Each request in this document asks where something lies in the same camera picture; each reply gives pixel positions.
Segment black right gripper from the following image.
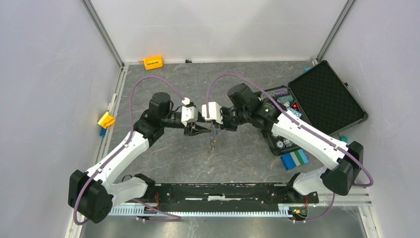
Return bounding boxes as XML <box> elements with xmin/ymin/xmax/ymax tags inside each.
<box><xmin>213</xmin><ymin>106</ymin><xmax>250</xmax><ymax>132</ymax></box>

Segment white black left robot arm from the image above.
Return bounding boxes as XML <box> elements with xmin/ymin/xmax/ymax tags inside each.
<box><xmin>68</xmin><ymin>92</ymin><xmax>210</xmax><ymax>223</ymax></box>

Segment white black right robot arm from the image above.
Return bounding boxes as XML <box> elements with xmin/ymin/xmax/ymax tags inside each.
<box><xmin>218</xmin><ymin>83</ymin><xmax>364</xmax><ymax>202</ymax></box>

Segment blue green toy bricks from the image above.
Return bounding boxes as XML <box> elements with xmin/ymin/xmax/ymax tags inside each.
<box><xmin>280</xmin><ymin>149</ymin><xmax>309</xmax><ymax>171</ymax></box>

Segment orange yellow plastic block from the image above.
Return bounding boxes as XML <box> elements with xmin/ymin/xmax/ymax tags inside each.
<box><xmin>143</xmin><ymin>56</ymin><xmax>163</xmax><ymax>70</ymax></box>

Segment yellow orange toy block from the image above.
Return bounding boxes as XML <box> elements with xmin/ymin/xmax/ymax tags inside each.
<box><xmin>97</xmin><ymin>111</ymin><xmax>115</xmax><ymax>129</ymax></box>

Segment black poker chip case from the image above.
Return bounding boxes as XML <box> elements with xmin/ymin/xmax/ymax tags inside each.
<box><xmin>266</xmin><ymin>60</ymin><xmax>368</xmax><ymax>135</ymax></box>

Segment teal small cube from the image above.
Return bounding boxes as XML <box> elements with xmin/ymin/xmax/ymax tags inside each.
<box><xmin>339</xmin><ymin>135</ymin><xmax>348</xmax><ymax>143</ymax></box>

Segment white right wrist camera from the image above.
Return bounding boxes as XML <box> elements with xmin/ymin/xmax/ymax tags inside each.
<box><xmin>202</xmin><ymin>102</ymin><xmax>223</xmax><ymax>124</ymax></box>

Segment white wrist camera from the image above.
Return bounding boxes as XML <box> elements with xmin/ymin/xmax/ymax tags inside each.
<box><xmin>181</xmin><ymin>97</ymin><xmax>198</xmax><ymax>127</ymax></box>
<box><xmin>202</xmin><ymin>102</ymin><xmax>223</xmax><ymax>124</ymax></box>

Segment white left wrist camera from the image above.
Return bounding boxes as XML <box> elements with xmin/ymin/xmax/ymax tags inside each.
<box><xmin>181</xmin><ymin>97</ymin><xmax>198</xmax><ymax>127</ymax></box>

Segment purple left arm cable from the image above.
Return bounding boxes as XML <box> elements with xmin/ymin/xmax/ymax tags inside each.
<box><xmin>72</xmin><ymin>75</ymin><xmax>188</xmax><ymax>226</ymax></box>

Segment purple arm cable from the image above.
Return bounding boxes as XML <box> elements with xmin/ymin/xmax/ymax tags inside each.
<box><xmin>72</xmin><ymin>75</ymin><xmax>188</xmax><ymax>226</ymax></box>
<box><xmin>206</xmin><ymin>73</ymin><xmax>374</xmax><ymax>224</ymax></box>

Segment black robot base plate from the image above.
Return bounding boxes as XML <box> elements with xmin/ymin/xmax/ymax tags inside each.
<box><xmin>141</xmin><ymin>182</ymin><xmax>319</xmax><ymax>212</ymax></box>

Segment white toothed cable duct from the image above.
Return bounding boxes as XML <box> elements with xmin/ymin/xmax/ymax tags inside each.
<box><xmin>108</xmin><ymin>203</ymin><xmax>292</xmax><ymax>218</ymax></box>

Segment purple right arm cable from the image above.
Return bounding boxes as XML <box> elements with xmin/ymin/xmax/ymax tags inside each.
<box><xmin>206</xmin><ymin>73</ymin><xmax>374</xmax><ymax>224</ymax></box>

